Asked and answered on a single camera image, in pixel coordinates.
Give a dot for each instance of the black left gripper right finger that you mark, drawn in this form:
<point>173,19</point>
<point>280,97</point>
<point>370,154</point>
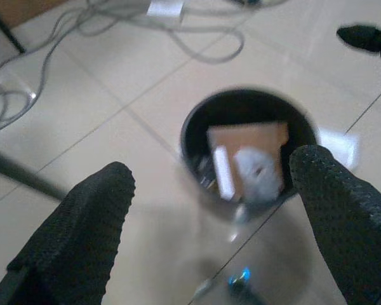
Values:
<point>346,216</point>

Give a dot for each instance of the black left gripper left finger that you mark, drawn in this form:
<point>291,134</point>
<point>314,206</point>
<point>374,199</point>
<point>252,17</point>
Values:
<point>79,228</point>

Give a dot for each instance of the black round rubbish bin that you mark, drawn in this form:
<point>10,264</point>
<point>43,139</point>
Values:
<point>241,106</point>

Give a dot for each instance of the black metal bar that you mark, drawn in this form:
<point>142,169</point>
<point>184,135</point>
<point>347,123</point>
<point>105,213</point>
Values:
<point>22,173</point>

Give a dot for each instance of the crumpled white paper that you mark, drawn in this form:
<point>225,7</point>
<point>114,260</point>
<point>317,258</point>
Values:
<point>257,178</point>

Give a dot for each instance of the brown cardboard piece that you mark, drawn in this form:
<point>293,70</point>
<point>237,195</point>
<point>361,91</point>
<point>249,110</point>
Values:
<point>251,135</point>

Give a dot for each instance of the white flat strip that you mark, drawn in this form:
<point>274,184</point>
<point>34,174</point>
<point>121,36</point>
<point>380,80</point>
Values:
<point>223,173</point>

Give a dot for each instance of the black shoe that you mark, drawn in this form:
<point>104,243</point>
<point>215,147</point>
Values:
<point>362,38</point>

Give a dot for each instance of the black metal table leg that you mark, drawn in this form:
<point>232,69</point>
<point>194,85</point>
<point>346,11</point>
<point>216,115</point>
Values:
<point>6,27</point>

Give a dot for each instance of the white paper sheet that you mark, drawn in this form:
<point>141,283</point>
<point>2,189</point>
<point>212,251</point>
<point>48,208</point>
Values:
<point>165,8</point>

